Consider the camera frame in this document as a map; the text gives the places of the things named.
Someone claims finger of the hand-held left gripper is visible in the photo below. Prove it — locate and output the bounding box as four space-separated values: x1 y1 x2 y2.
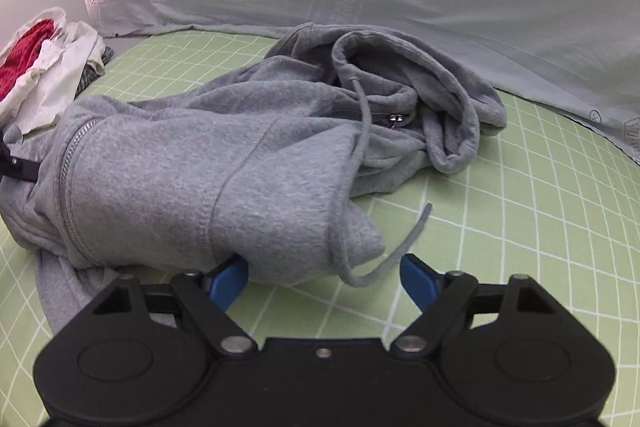
0 142 41 185

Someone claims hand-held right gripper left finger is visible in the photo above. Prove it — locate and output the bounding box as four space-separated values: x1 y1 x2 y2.
90 252 258 358

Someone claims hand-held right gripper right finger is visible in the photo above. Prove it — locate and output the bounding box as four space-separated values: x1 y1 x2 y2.
390 252 551 358

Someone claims grey zip hoodie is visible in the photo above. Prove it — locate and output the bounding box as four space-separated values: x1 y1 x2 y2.
0 22 508 338

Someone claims white shirt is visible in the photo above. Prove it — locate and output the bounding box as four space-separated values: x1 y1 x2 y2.
0 7 106 135

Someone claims red checked cloth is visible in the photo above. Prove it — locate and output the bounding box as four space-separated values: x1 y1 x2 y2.
0 19 56 102

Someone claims green checked bed sheet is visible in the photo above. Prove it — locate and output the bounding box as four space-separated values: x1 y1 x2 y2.
0 29 640 427

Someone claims dark plaid cloth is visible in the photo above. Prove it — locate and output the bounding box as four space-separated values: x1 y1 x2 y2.
75 47 116 100

